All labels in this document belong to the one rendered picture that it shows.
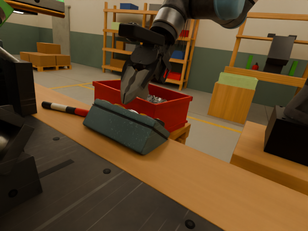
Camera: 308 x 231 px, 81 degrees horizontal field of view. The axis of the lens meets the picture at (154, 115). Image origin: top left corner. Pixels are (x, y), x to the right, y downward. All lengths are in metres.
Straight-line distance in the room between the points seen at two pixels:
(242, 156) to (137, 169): 0.30
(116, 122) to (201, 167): 0.16
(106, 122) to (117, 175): 0.12
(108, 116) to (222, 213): 0.24
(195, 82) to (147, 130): 5.55
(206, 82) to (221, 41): 1.16
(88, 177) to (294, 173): 0.43
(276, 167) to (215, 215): 0.30
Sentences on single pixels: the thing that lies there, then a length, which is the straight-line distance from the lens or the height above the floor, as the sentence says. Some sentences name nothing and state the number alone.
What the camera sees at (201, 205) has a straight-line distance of 0.25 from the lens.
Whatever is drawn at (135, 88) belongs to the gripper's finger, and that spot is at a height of 0.98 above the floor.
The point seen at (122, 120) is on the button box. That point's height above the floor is 0.94.
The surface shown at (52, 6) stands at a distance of 0.46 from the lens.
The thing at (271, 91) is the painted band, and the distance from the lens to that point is 5.66.
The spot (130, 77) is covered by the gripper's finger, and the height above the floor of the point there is 1.00.
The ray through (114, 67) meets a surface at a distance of 6.53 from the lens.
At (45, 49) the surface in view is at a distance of 6.87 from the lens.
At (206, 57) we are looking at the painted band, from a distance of 5.73.
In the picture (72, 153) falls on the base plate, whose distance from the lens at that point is 0.31.
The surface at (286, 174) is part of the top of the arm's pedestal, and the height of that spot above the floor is 0.85.
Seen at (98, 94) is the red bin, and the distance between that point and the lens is 0.71.
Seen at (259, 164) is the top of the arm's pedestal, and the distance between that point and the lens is 0.50.
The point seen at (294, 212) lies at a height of 0.90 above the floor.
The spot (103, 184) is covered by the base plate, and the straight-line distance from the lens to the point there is 0.25.
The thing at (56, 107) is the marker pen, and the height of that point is 0.91.
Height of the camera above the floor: 1.07
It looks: 20 degrees down
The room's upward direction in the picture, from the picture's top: 8 degrees clockwise
